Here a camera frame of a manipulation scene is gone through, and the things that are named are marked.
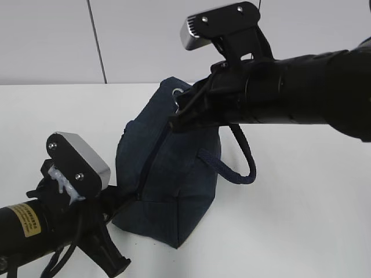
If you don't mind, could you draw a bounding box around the navy blue lunch bag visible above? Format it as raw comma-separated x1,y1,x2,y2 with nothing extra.
113,77,256,248

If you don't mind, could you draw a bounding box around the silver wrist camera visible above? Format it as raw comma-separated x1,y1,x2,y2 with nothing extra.
180,1,274,66
46,131,111,199

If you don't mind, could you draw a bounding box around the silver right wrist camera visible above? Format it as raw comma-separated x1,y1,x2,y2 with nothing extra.
180,1,274,66

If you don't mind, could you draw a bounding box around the silver zipper pull ring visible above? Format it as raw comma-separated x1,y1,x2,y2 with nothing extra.
171,87,184,109

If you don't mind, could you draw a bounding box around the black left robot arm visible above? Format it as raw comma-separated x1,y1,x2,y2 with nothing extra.
1,159,131,277

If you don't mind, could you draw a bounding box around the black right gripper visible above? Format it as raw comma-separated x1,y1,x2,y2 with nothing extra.
168,60,249,133

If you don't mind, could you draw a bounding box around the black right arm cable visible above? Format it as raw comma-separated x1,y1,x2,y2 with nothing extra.
230,123,257,180

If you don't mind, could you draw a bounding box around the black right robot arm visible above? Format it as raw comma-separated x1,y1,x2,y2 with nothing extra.
169,40,370,142

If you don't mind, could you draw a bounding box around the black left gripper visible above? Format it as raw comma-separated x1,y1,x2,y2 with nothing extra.
26,160,131,277

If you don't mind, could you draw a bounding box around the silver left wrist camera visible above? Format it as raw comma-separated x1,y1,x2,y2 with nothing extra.
46,131,111,199

